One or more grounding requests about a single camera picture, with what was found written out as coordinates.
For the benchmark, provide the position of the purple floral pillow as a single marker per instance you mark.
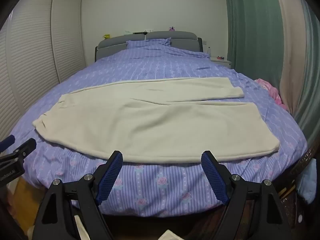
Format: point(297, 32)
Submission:
point(147, 44)

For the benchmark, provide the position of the cream pants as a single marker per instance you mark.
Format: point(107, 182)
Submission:
point(150, 120)

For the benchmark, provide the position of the purple toy figure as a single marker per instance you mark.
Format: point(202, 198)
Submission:
point(171, 28)

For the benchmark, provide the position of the flat black tray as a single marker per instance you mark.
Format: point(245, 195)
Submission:
point(139, 32)

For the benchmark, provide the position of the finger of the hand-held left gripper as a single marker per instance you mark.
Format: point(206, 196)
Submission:
point(7, 141)
point(26, 146)

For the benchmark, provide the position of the grey bed headboard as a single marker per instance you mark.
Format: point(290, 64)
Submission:
point(120, 41)

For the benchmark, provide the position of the clear plastic bottle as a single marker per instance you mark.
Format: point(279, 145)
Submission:
point(209, 51)

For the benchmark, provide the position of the white nightstand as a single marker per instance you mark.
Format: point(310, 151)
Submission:
point(221, 61)

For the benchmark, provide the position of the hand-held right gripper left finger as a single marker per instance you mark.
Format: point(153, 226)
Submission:
point(111, 175)

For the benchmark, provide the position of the yellow plush toy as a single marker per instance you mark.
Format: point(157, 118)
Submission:
point(106, 36)

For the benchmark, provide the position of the pink blanket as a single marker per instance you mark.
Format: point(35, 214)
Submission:
point(272, 91)

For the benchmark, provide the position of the white louvered wardrobe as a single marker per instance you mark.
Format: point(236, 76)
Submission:
point(30, 55)

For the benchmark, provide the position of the beige curtain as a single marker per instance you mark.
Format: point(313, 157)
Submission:
point(290, 55)

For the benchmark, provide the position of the light blue cloth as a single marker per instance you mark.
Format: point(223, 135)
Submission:
point(307, 182)

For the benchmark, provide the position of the purple floral duvet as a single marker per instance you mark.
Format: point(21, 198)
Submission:
point(162, 65)

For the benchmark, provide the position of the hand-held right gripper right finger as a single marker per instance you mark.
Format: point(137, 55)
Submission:
point(212, 175)

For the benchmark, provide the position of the dark wooden furniture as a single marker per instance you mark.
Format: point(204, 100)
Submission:
point(300, 170)

